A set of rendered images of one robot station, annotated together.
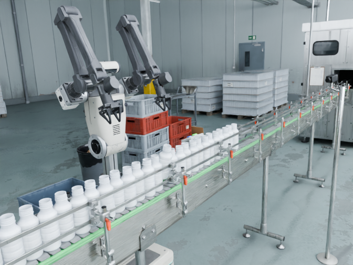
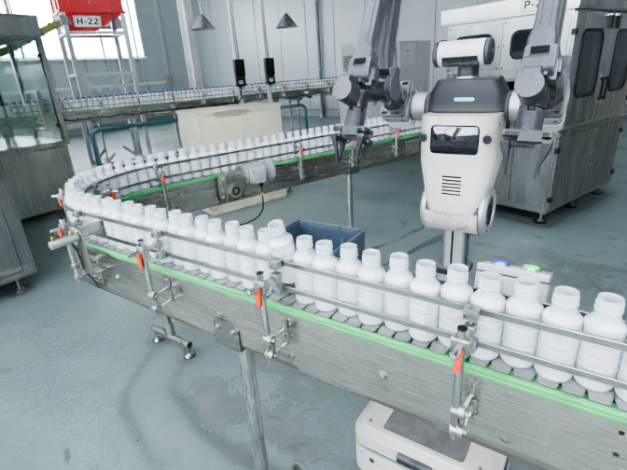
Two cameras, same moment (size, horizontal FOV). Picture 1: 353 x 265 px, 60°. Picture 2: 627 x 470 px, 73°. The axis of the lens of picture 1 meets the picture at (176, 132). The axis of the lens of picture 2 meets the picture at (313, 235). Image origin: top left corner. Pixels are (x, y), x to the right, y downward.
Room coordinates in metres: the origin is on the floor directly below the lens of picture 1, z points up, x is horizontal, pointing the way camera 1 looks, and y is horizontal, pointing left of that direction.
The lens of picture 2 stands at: (1.40, -0.88, 1.53)
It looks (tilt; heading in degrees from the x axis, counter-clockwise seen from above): 21 degrees down; 88
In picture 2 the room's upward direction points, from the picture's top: 4 degrees counter-clockwise
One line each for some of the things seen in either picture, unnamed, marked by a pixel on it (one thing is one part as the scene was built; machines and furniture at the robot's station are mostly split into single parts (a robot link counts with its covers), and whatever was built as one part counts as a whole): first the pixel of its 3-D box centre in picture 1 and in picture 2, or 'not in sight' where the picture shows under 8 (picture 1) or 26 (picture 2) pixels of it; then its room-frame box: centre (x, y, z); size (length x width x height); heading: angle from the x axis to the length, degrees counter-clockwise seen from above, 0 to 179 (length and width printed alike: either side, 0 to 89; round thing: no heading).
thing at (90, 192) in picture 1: (91, 202); (179, 237); (1.03, 0.32, 1.08); 0.06 x 0.06 x 0.17
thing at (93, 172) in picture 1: (99, 173); not in sight; (3.37, 0.91, 0.32); 0.45 x 0.45 x 0.64
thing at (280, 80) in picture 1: (266, 88); not in sight; (9.67, -2.88, 0.59); 1.25 x 1.03 x 1.17; 144
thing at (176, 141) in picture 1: (171, 140); not in sight; (4.71, 0.09, 0.33); 0.61 x 0.41 x 0.22; 146
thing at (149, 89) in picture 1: (149, 88); not in sight; (11.73, 0.96, 0.55); 0.40 x 0.40 x 1.10; 53
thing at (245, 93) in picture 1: (248, 94); not in sight; (8.35, -2.00, 0.59); 1.24 x 1.03 x 1.17; 145
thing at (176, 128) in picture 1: (170, 126); not in sight; (4.71, 0.08, 0.55); 0.61 x 0.41 x 0.22; 146
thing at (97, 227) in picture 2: not in sight; (88, 259); (0.65, 0.50, 0.96); 0.23 x 0.10 x 0.27; 53
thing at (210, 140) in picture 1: (209, 147); (455, 305); (1.69, -0.18, 1.08); 0.06 x 0.06 x 0.17
